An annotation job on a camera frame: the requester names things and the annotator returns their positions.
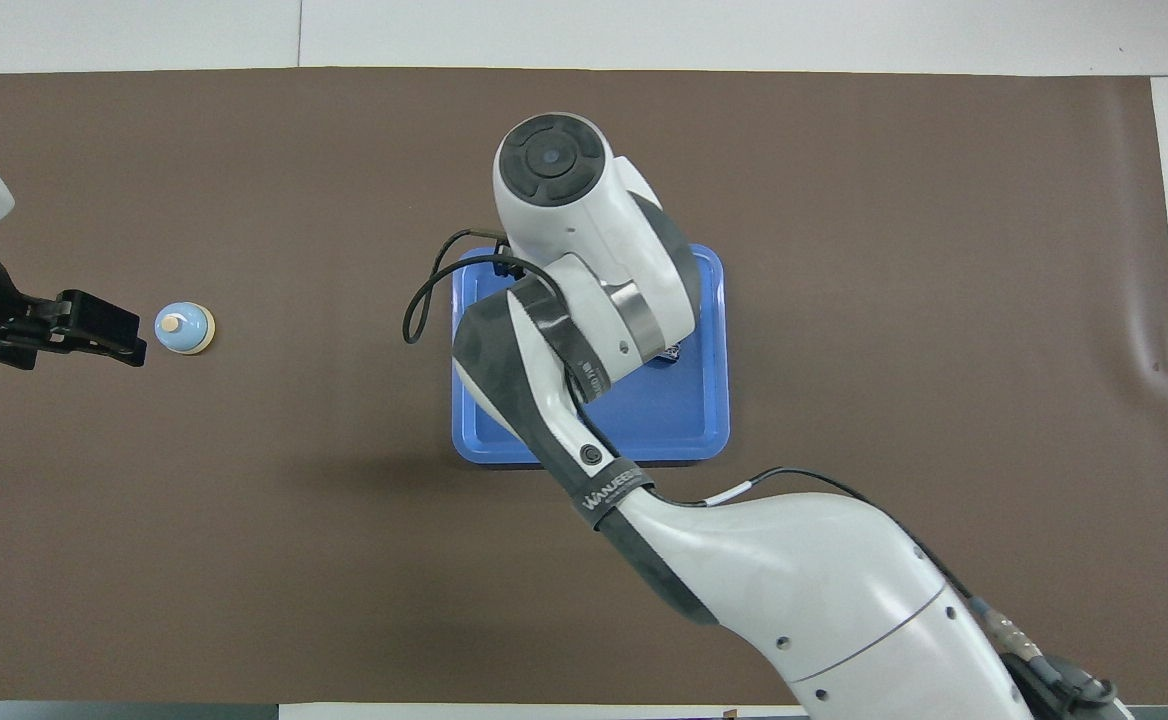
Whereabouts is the light blue call bell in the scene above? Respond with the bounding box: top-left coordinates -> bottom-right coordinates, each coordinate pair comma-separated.
154,301 -> 216,356

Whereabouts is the blue plastic tray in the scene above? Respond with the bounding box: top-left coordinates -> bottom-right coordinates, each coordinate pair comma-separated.
451,243 -> 731,466

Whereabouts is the brown table mat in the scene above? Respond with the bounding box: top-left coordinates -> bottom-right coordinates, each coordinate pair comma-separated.
0,66 -> 1168,706

